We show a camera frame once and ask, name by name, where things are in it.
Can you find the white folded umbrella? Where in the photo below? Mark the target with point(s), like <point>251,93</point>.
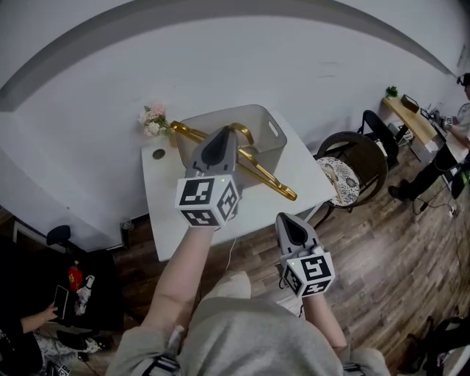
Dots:
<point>84,297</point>

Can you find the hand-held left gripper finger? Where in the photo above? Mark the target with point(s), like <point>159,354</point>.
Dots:
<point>234,154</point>
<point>196,158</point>

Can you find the gold clothes hanger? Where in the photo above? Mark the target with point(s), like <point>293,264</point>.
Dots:
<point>271,181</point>

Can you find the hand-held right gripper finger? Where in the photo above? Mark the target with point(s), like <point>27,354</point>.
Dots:
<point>310,235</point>
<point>282,235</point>

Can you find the person's right forearm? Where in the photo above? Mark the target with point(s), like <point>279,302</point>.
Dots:
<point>323,319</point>

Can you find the red packet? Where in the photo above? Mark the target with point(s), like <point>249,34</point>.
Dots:
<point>74,277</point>

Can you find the black folding chair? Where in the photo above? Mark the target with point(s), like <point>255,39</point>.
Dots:
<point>380,126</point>

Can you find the white power strip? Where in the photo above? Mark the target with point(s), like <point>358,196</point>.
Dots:
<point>453,211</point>

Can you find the small green plant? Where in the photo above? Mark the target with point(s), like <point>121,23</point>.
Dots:
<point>392,92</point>

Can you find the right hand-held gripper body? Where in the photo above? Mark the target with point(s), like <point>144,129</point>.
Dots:
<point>312,271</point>

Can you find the person's grey top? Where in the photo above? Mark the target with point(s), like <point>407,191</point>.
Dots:
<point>249,341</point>

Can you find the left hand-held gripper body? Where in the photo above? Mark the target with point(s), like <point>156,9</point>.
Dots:
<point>196,192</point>

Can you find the pink flower bouquet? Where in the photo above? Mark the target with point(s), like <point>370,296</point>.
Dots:
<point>152,119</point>

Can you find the patterned seat cushion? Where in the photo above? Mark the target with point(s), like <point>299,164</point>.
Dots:
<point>343,180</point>

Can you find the grey plastic basket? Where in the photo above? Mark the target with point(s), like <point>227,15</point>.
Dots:
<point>262,126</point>

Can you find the light wooden side table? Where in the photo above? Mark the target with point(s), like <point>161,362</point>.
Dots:
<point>411,117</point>

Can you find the dark wicker round chair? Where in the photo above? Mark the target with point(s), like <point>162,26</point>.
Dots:
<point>371,158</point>

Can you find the round dark table cap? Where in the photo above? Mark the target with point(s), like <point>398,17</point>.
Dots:
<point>158,153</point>

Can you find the person's beige trouser leg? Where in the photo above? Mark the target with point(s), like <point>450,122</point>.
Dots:
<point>233,288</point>

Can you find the person's left forearm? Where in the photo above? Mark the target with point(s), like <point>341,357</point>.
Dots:
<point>176,279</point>

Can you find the black office chair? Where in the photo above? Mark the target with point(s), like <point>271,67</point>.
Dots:
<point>29,271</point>

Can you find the white square table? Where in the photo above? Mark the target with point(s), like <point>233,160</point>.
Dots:
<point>176,220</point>

